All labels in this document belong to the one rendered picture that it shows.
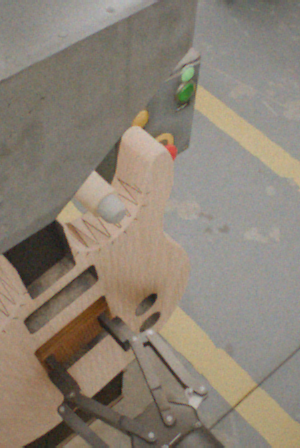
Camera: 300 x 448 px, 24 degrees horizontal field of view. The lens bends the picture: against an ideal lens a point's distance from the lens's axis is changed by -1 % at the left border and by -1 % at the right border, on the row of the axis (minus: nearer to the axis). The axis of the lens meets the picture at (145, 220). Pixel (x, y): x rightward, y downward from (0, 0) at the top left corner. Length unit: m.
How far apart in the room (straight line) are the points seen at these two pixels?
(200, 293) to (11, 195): 1.67
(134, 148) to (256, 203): 1.65
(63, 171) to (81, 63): 0.08
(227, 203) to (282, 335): 0.49
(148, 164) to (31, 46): 0.30
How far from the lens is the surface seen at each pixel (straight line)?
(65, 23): 0.41
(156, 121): 1.04
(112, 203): 0.65
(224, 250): 2.18
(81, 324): 0.80
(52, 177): 0.45
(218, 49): 2.84
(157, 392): 0.77
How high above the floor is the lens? 1.78
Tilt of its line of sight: 53 degrees down
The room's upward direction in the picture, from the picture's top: 4 degrees clockwise
